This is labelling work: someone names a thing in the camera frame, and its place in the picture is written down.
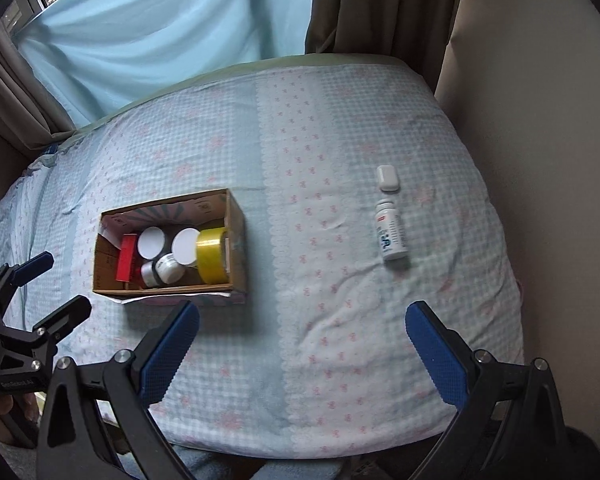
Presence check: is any green mattress cover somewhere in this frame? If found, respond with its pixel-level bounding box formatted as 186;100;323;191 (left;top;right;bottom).
45;52;426;158

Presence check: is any small red carton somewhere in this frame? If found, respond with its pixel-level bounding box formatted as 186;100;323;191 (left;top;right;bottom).
115;234;137;282

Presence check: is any yellow tape roll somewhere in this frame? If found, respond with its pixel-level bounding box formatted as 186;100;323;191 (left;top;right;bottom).
195;226;230;285

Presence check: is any white round jar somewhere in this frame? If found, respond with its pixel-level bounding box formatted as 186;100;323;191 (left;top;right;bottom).
172;228;201;267

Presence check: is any green jar with labelled lid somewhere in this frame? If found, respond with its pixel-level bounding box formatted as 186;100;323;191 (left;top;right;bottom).
156;253;186;284

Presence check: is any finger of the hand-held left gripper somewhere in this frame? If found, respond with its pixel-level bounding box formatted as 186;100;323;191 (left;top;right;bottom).
0;252;55;311
27;295;92;358

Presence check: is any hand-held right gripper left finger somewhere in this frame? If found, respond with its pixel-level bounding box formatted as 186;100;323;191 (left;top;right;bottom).
37;300;201;480

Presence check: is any brown curtain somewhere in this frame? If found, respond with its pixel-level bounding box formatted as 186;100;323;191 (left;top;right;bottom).
0;22;77;163
304;0;470;97

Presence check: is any light blue hanging cloth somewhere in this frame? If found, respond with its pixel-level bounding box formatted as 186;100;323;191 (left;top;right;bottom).
16;0;317;130

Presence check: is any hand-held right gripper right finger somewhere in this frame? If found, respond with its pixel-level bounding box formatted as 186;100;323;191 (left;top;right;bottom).
405;301;569;480

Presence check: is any checked bed sheet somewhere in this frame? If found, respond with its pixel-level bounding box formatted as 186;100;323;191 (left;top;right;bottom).
0;57;526;463

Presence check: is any small white case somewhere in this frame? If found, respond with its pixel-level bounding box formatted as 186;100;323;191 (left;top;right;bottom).
376;164;400;193

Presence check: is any red and silver jar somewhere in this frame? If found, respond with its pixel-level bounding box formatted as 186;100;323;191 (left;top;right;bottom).
139;262;162;290

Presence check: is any white pill bottle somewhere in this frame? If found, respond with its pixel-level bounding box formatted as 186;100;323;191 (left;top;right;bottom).
374;198;410;263

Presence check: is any cardboard box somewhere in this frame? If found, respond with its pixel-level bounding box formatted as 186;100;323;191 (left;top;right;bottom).
92;188;250;307

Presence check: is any person's left hand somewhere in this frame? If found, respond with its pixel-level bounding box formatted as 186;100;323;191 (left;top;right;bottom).
0;392;40;443

